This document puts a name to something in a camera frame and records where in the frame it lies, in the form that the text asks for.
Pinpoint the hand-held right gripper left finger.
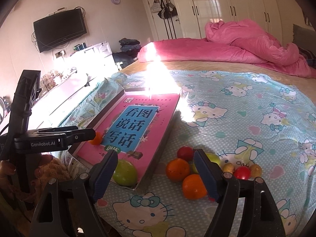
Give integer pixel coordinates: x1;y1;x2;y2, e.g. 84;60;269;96
30;150;119;237

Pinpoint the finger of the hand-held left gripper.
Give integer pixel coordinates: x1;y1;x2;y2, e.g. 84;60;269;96
60;128;96;146
37;125;79;133

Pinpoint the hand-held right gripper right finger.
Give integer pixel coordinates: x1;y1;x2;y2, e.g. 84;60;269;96
193;149;287;237

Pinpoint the orange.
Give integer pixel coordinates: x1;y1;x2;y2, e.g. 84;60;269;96
165;158;191;182
182;174;208;200
89;132;103;146

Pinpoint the green mango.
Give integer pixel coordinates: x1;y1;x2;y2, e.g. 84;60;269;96
112;159;138;187
191;152;222;175

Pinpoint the large red tomato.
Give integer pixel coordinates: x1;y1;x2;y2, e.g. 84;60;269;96
177;146;195;161

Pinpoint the dark cardboard box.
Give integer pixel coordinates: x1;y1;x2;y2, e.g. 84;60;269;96
67;86;183;191

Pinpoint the person's left hand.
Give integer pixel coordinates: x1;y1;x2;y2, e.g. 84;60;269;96
0;154;54;196

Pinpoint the white desk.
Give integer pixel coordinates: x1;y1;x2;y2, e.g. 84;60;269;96
5;62;105;132

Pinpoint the small olive fruit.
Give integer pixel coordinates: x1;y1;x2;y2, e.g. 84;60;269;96
249;164;262;178

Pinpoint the pink picture book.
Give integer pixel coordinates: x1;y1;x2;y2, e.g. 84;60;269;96
76;92;181;181

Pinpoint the cat print bed sheet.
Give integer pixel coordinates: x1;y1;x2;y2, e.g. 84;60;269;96
57;68;316;237

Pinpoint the white drawer cabinet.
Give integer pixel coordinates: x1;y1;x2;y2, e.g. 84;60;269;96
70;42;112;58

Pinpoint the dark clothes pile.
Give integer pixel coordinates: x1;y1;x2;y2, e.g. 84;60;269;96
112;51;139;67

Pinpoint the pile of folded clothes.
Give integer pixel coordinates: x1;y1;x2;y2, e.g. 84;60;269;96
118;38;142;53

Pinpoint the tan bed blanket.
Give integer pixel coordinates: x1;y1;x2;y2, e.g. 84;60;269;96
118;59;316;84

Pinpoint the white door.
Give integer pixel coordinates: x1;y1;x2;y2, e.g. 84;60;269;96
142;0;183;40

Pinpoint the pink duvet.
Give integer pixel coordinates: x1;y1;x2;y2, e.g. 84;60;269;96
137;18;316;79

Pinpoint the black hanging bag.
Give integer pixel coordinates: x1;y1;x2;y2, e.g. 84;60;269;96
158;0;179;20

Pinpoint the dark striped cloth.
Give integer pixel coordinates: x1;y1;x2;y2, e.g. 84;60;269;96
297;47;316;69

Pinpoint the white wardrobe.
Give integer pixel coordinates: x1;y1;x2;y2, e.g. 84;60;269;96
168;0;304;48

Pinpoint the green pillow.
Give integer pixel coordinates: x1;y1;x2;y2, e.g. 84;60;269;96
292;24;316;50

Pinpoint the black wall television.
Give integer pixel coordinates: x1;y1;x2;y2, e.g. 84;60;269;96
33;8;87;53

